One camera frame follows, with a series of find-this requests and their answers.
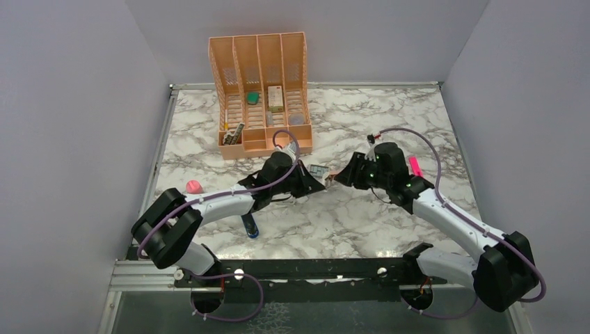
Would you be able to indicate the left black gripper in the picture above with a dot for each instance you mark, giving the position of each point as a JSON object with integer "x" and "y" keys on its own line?
{"x": 307, "y": 182}

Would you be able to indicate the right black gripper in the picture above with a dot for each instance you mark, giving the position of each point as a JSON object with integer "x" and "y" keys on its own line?
{"x": 351, "y": 175}

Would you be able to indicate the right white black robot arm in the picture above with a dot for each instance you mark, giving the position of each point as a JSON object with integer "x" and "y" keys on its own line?
{"x": 499, "y": 266}

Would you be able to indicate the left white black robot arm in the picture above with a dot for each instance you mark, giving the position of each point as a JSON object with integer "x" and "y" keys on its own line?
{"x": 166, "y": 229}

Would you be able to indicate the blue stapler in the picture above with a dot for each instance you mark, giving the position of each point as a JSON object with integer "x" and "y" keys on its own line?
{"x": 250, "y": 226}

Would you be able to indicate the pink highlighter marker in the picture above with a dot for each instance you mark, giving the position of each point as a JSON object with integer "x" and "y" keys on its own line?
{"x": 415, "y": 166}

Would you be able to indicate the clear round lid in organizer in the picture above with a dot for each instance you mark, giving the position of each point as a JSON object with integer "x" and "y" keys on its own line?
{"x": 296, "y": 119}

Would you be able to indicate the black white item in organizer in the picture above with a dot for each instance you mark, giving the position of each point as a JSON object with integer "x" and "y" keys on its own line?
{"x": 231, "y": 137}

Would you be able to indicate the white green box in organizer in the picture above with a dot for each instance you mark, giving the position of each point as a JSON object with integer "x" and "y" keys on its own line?
{"x": 275, "y": 99}

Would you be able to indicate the green object in organizer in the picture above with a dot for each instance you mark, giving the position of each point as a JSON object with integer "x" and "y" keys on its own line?
{"x": 252, "y": 97}

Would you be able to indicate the pink round cap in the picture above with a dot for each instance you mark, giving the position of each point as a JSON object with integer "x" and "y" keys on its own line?
{"x": 194, "y": 187}

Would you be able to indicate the orange plastic desk organizer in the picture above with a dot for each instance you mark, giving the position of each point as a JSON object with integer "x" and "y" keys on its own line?
{"x": 244, "y": 63}

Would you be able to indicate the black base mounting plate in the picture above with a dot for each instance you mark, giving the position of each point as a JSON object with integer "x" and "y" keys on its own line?
{"x": 251, "y": 290}

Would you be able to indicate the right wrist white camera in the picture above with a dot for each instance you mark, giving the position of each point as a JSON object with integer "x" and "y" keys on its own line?
{"x": 371, "y": 139}

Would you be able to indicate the wrist white camera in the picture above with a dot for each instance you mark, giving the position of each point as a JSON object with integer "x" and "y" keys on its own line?
{"x": 371, "y": 139}
{"x": 290, "y": 149}

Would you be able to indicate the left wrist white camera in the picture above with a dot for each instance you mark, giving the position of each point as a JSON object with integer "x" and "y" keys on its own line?
{"x": 290, "y": 149}

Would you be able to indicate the aluminium frame rail front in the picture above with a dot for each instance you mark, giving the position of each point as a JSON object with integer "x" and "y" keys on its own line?
{"x": 131, "y": 275}

